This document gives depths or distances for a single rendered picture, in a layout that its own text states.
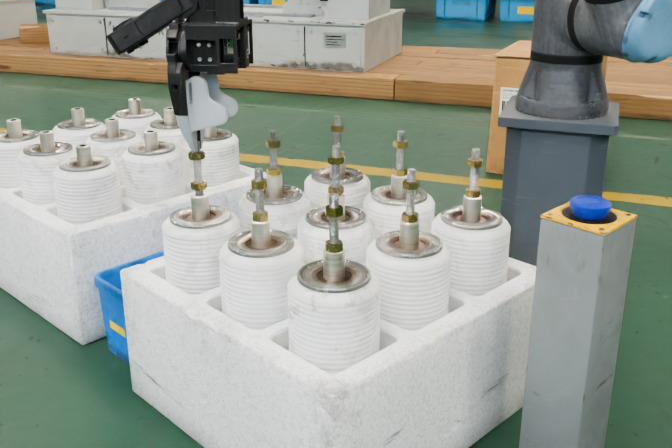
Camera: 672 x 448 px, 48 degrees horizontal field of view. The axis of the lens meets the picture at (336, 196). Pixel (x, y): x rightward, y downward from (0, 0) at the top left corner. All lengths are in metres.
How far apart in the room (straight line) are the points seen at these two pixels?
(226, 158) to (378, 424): 0.64
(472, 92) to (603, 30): 1.58
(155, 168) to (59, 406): 0.39
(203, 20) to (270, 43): 2.14
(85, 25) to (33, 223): 2.27
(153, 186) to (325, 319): 0.55
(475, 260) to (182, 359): 0.37
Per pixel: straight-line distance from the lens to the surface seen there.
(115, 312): 1.12
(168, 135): 1.38
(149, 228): 1.20
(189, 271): 0.93
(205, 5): 0.87
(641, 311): 1.34
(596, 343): 0.82
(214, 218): 0.94
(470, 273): 0.92
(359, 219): 0.92
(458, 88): 2.73
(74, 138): 1.42
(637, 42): 1.14
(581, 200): 0.80
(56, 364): 1.18
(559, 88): 1.27
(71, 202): 1.18
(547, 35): 1.27
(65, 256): 1.16
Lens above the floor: 0.59
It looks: 19 degrees down
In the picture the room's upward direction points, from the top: straight up
